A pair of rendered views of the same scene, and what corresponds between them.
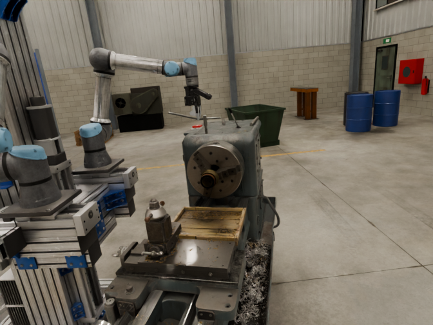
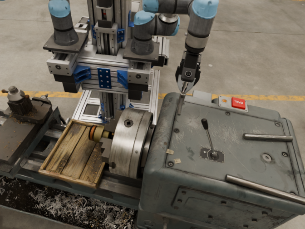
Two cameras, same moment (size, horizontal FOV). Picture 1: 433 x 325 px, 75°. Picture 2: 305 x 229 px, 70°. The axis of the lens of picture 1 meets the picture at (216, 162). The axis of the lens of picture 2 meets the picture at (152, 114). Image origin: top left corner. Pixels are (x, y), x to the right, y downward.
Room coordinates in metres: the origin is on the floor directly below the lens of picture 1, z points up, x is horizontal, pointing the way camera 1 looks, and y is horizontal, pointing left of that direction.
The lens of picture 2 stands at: (1.54, -0.58, 1.94)
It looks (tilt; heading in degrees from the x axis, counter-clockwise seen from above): 48 degrees down; 83
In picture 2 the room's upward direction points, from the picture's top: 8 degrees clockwise
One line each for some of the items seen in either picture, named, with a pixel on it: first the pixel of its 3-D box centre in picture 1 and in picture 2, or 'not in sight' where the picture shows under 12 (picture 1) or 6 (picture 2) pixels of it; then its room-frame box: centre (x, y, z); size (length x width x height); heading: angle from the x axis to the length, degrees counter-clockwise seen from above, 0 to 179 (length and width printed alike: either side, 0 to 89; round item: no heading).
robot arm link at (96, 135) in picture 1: (92, 136); (145, 23); (1.59, 0.69, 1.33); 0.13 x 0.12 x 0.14; 3
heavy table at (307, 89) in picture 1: (303, 102); not in sight; (9.95, -3.23, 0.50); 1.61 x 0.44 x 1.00; 2
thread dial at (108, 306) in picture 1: (113, 311); not in sight; (0.79, 0.41, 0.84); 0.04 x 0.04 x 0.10; 76
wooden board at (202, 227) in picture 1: (207, 223); (82, 150); (1.27, 0.07, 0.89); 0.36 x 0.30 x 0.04; 76
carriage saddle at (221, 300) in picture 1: (178, 276); (14, 131); (0.88, 0.18, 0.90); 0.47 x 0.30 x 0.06; 76
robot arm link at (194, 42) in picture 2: (192, 81); (195, 38); (1.74, 0.10, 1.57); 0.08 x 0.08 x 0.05
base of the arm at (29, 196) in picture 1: (38, 189); (65, 32); (1.09, 0.74, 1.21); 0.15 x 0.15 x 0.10
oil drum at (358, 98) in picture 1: (359, 112); not in sight; (6.97, -3.65, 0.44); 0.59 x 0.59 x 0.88
